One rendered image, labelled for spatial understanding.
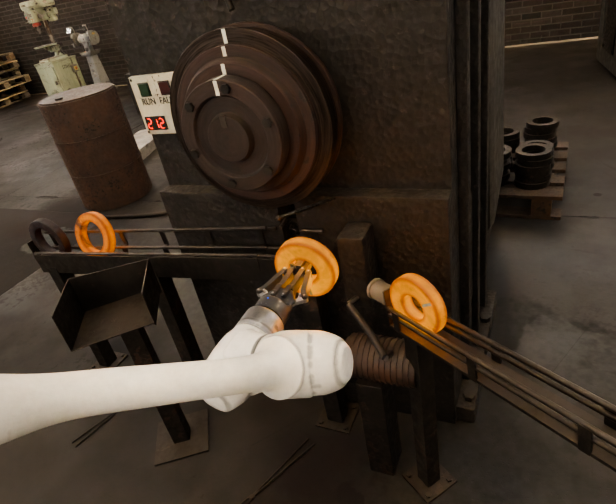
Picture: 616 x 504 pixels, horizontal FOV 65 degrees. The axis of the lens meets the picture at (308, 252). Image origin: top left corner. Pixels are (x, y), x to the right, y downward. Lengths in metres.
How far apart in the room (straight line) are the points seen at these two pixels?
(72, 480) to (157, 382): 1.45
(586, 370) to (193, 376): 1.63
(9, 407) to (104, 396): 0.11
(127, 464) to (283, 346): 1.35
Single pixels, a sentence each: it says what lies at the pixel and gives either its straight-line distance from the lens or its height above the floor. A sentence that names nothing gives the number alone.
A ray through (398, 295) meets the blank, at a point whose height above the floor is 0.72.
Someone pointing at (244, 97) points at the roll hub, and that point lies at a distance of 1.17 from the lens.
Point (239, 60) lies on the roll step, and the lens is 1.22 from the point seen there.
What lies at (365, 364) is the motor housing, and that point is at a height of 0.50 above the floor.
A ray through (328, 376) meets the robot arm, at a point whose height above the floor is 0.89.
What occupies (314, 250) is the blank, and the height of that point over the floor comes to 0.89.
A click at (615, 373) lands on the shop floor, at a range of 2.12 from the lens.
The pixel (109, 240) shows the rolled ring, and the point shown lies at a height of 0.69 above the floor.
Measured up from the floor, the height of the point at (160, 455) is 0.01.
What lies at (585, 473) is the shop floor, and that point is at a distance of 1.81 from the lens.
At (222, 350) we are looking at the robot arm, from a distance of 0.92.
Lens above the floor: 1.46
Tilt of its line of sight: 31 degrees down
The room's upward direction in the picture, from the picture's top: 12 degrees counter-clockwise
